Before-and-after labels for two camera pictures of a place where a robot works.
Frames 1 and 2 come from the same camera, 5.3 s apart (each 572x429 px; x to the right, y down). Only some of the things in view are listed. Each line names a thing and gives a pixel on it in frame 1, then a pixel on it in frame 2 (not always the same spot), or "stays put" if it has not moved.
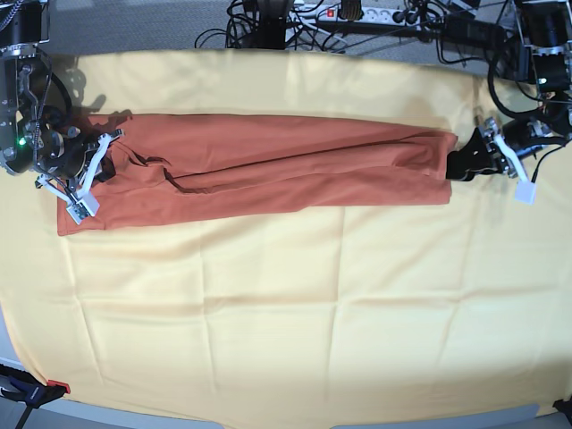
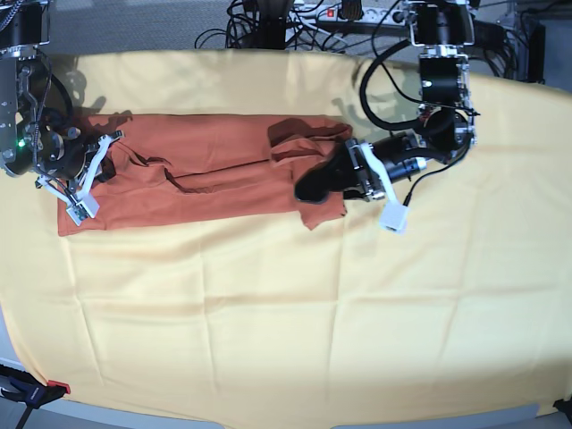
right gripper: (515, 139) -> (365, 171)
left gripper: (49, 149) stays put
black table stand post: (271, 31) stays put
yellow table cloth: (384, 315) stays put
